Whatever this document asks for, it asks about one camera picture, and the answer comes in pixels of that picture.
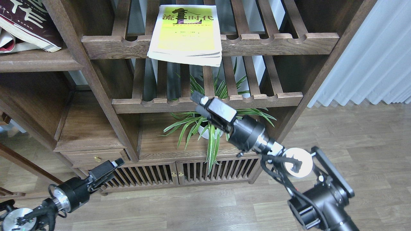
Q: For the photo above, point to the yellow green paperback book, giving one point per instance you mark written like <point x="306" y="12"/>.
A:
<point x="187" y="34"/>

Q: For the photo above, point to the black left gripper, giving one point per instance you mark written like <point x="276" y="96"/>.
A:
<point x="75" y="192"/>

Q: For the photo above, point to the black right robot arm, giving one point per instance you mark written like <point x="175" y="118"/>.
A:
<point x="318" y="192"/>

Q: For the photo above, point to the maroon hardcover book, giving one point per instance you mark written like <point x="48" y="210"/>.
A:
<point x="29" y="21"/>

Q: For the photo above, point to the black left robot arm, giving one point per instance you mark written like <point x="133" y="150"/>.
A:
<point x="24" y="219"/>

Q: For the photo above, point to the white plant pot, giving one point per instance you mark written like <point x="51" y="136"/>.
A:
<point x="204" y="131"/>

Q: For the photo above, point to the white pleated curtain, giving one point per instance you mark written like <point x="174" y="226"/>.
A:
<point x="376" y="65"/>

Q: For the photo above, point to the green spider plant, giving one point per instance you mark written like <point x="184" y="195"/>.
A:
<point x="193" y="120"/>

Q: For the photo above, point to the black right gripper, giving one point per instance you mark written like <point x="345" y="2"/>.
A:
<point x="245" y="133"/>

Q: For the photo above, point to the dark wooden bookshelf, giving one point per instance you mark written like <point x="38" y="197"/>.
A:
<point x="101" y="94"/>

